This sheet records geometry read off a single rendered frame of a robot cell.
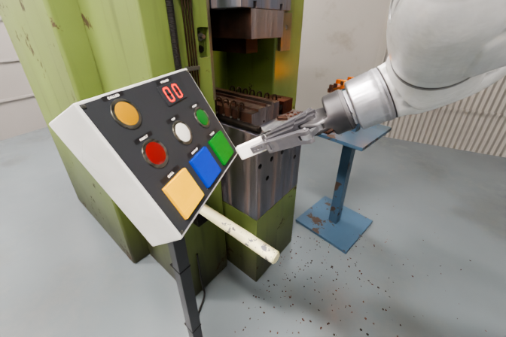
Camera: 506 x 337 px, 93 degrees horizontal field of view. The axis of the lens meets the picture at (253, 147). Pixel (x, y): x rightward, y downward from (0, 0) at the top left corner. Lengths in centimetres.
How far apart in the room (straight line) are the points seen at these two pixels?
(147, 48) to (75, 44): 44
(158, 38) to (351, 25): 277
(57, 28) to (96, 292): 131
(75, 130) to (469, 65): 51
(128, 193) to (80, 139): 11
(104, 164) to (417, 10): 45
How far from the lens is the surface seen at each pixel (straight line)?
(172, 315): 152
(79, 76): 122
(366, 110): 41
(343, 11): 338
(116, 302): 166
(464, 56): 30
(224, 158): 63
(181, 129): 55
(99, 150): 45
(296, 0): 143
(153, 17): 84
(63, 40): 121
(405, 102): 42
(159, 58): 85
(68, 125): 47
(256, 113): 99
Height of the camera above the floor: 130
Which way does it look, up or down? 27 degrees down
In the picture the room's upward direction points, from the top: straight up
